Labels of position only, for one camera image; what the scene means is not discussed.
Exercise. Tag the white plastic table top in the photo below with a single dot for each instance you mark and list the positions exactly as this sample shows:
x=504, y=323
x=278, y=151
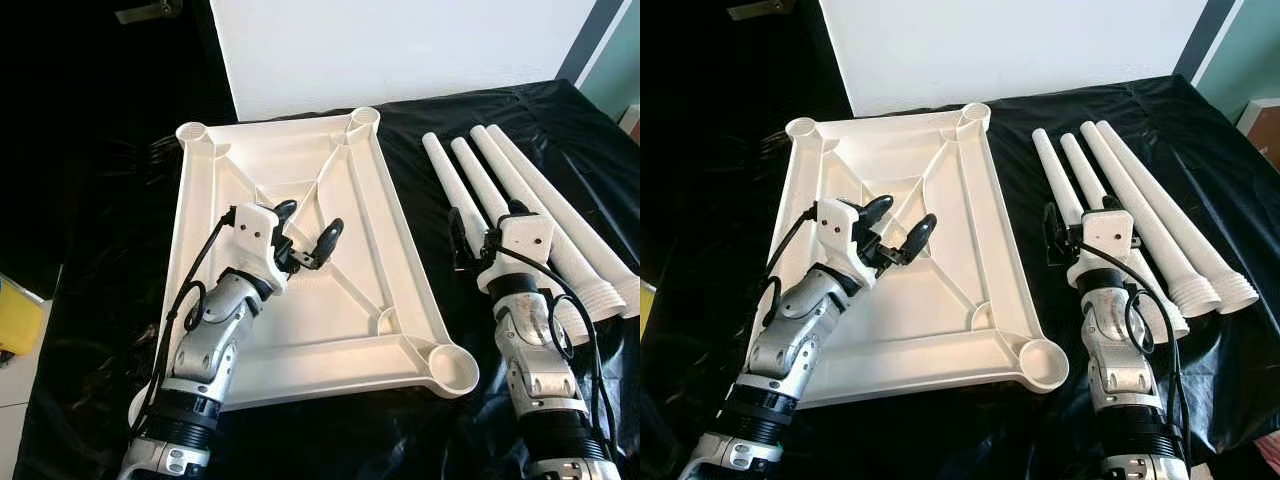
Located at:
x=360, y=230
x=960, y=260

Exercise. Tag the brown wooden cabinet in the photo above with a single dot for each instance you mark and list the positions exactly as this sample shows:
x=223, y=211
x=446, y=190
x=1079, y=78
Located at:
x=632, y=125
x=1265, y=135

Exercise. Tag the black plastic table cover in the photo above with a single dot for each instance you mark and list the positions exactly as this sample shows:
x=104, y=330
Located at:
x=1000, y=440
x=400, y=440

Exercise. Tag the black door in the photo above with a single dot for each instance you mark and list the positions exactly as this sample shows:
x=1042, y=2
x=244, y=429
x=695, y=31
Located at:
x=60, y=100

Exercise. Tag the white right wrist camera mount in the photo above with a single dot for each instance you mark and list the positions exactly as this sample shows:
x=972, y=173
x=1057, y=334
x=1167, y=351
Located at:
x=1108, y=235
x=525, y=240

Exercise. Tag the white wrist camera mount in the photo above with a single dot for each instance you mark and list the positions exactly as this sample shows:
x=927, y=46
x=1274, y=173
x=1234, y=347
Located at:
x=1108, y=235
x=250, y=235
x=525, y=240
x=838, y=230

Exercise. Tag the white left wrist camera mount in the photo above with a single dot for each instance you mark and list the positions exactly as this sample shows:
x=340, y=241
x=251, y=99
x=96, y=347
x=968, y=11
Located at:
x=838, y=230
x=250, y=235

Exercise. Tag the dark grey wall post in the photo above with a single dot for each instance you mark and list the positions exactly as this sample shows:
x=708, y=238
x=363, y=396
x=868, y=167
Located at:
x=590, y=40
x=1205, y=40

